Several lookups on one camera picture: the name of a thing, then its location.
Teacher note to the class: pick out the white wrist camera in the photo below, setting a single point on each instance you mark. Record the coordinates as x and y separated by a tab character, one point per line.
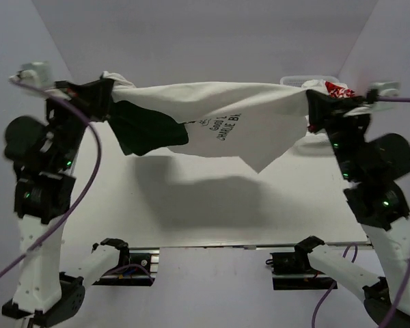
36	74
381	89

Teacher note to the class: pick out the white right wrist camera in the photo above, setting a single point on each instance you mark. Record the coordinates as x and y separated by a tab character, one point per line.
381	89

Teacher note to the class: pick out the white plastic basket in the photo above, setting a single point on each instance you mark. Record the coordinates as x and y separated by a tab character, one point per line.
299	80

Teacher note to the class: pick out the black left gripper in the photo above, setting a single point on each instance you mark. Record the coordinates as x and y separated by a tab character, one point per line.
99	96

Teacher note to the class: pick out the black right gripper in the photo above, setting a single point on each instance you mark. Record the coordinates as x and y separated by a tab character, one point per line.
324	112

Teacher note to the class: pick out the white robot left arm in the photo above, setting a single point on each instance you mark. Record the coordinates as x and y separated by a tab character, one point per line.
42	154

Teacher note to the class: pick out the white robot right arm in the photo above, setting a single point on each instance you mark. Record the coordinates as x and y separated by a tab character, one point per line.
377	202

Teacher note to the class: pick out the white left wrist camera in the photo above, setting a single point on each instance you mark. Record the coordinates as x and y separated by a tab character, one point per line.
36	74

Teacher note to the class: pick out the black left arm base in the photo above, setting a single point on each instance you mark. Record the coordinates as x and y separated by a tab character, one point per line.
133	269

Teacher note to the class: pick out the white red print t-shirt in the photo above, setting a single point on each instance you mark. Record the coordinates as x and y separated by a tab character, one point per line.
334	90

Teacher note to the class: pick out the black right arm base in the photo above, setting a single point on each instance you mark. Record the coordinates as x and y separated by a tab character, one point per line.
291	270

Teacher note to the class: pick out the white green Charlie Brown t-shirt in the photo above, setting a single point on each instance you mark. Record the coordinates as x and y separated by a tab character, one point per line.
256	122

